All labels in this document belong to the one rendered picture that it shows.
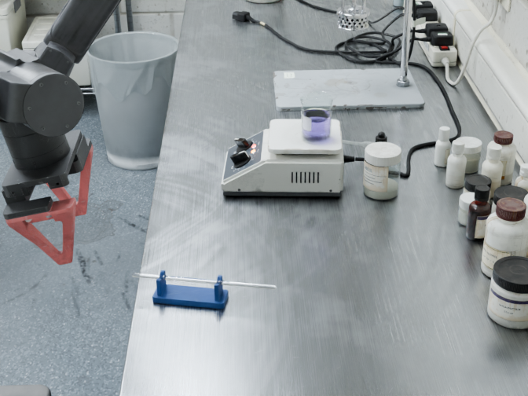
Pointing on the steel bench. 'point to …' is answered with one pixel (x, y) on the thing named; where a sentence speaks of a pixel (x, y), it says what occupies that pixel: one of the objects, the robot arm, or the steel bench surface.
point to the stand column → (405, 45)
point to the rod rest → (190, 295)
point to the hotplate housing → (289, 174)
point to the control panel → (247, 154)
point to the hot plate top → (284, 144)
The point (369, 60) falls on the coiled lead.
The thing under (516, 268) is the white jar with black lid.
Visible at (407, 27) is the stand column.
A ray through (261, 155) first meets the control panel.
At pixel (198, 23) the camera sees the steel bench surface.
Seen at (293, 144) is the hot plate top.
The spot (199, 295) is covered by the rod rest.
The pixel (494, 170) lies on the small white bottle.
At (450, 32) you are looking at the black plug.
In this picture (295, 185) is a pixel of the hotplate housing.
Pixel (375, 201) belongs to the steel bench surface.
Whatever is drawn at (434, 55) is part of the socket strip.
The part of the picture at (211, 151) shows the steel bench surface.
